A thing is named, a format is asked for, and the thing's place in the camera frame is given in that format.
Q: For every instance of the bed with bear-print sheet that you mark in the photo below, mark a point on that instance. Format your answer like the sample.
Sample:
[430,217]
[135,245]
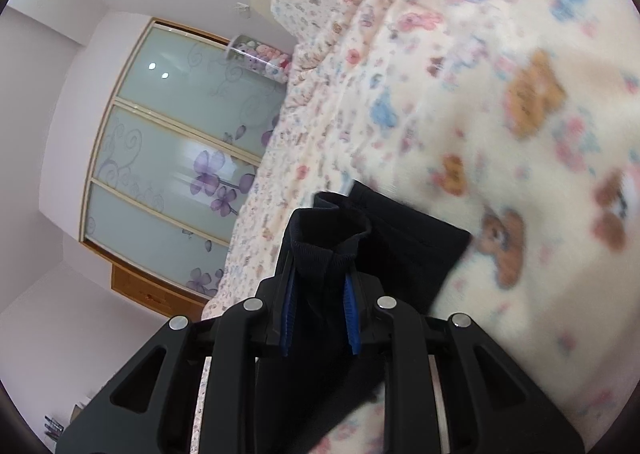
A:
[500,134]

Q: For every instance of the sliding glass wardrobe doors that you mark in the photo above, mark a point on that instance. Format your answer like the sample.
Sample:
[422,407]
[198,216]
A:
[165,154]

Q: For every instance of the black pants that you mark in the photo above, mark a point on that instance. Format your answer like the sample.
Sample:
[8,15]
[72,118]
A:
[325,254]

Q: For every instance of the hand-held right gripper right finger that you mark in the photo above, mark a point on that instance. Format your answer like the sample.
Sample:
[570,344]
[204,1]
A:
[353,319]

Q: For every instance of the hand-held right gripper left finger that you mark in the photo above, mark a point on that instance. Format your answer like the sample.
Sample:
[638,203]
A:
[287,314]

